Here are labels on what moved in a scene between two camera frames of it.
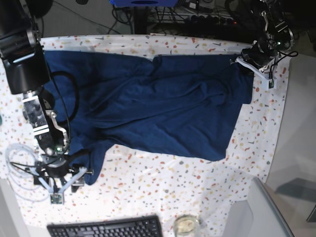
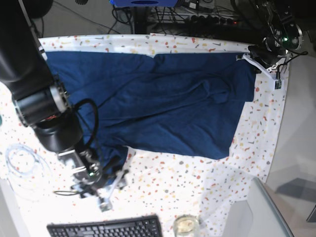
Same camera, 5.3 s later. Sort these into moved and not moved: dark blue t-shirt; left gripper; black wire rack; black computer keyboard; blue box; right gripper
Moved: left gripper; right gripper
Not moved: black computer keyboard; dark blue t-shirt; blue box; black wire rack
